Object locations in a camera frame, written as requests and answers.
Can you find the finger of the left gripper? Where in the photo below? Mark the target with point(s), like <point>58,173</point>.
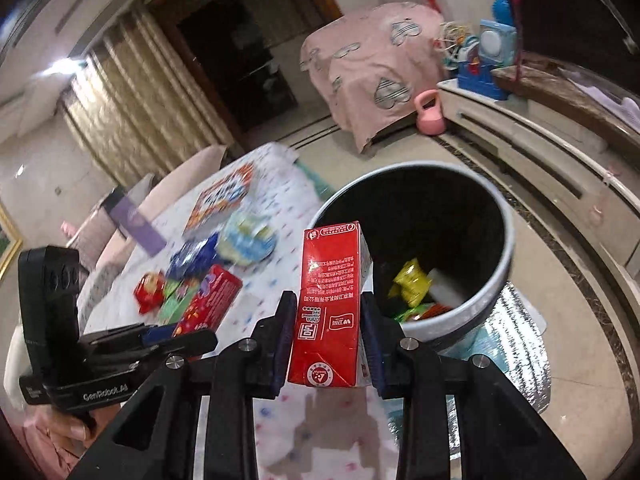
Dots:
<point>130,336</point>
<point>190,344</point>

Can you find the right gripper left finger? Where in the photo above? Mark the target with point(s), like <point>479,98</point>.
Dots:
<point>154,435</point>

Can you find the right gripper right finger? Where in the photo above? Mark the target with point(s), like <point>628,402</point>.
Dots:
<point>501,434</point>

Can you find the green milk carton box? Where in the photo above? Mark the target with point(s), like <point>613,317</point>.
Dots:
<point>179,298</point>

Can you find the red milk carton box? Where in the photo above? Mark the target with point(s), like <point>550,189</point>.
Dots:
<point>327,351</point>

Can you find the white rimmed trash bin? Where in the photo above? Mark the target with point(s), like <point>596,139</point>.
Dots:
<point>446,217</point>

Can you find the person's left hand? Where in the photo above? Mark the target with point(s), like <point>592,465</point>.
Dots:
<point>70,433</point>

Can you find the red snack wrapper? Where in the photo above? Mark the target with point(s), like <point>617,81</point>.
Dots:
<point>149,292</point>

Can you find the blue plastic bag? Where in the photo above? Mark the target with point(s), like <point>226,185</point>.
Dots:
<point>193,259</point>

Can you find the pink sofa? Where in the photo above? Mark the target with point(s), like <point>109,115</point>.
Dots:
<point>114,256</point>

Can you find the silver foil mat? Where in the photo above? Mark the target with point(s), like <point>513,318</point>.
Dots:
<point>511,337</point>

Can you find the green blue crumpled bag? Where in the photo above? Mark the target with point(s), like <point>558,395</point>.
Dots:
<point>246,238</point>

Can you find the purple water bottle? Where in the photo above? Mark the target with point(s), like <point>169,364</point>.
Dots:
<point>126,215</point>

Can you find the white dotted tablecloth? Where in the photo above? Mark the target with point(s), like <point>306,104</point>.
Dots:
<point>306,433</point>

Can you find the gold framed painting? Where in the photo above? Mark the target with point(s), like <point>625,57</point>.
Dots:
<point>11,241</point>

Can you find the colourful picture book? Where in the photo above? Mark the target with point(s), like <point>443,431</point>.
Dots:
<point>219,201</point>

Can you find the yellow wrapper in bin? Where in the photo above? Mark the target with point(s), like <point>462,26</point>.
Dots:
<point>411,284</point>

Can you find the gold patterned curtain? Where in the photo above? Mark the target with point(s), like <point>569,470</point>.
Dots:
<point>135,108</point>

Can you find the beige TV cabinet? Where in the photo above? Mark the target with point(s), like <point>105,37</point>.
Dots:
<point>575,169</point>

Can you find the pink kettlebell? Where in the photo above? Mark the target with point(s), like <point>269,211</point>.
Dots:
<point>429,118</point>

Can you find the pink heart cover furniture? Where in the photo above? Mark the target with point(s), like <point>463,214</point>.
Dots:
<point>370,64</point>

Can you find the blue toy machine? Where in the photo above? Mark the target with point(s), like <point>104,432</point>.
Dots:
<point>494,47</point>

